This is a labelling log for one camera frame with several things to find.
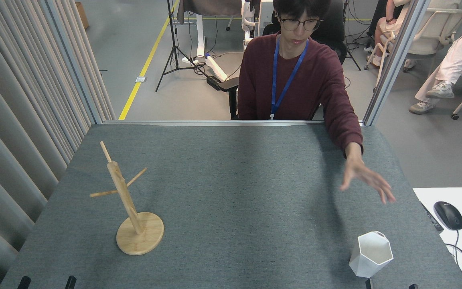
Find beige pleated curtain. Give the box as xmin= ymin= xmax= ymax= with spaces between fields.
xmin=0 ymin=0 xmax=116 ymax=289

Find black office chair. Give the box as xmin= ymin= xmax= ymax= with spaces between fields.
xmin=218 ymin=0 xmax=349 ymax=120

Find white office chair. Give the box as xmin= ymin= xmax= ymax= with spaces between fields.
xmin=365 ymin=0 xmax=462 ymax=87

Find white stand on wheels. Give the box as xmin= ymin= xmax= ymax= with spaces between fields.
xmin=242 ymin=0 xmax=275 ymax=51

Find white hexagonal cup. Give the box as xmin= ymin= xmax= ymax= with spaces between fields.
xmin=349 ymin=231 xmax=394 ymax=278

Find seated person behind post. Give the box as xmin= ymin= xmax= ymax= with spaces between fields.
xmin=367 ymin=0 xmax=411 ymax=67

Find white desk leg frame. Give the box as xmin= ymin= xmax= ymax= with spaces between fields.
xmin=181 ymin=14 xmax=229 ymax=82

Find black camera tripod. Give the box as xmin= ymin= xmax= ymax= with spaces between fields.
xmin=155 ymin=0 xmax=207 ymax=93

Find black-framed glasses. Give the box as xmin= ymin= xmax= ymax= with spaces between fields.
xmin=275 ymin=15 xmax=324 ymax=32

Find wooden cup storage rack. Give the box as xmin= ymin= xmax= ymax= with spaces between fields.
xmin=89 ymin=141 xmax=164 ymax=256

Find blue lanyard with badge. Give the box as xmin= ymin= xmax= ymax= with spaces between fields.
xmin=271 ymin=36 xmax=309 ymax=120

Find dark brown desk top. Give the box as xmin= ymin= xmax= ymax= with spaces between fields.
xmin=176 ymin=0 xmax=243 ymax=24

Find person's left hand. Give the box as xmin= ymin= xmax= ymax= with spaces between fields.
xmin=340 ymin=152 xmax=397 ymax=205

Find silver table edge rail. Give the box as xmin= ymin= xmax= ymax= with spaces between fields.
xmin=102 ymin=120 xmax=366 ymax=127

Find cardboard box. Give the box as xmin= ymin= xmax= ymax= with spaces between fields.
xmin=75 ymin=2 xmax=90 ymax=29

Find silver frame post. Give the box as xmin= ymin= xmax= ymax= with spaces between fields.
xmin=41 ymin=0 xmax=103 ymax=124
xmin=363 ymin=0 xmax=431 ymax=126

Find black computer mouse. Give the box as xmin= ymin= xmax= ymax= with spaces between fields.
xmin=434 ymin=201 xmax=462 ymax=230

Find seated person in white trousers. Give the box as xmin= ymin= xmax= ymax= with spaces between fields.
xmin=409 ymin=15 xmax=462 ymax=115

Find thin black light stand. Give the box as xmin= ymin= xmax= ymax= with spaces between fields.
xmin=342 ymin=0 xmax=362 ymax=71

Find black strip at table edge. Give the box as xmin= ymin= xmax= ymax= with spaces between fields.
xmin=420 ymin=202 xmax=444 ymax=232

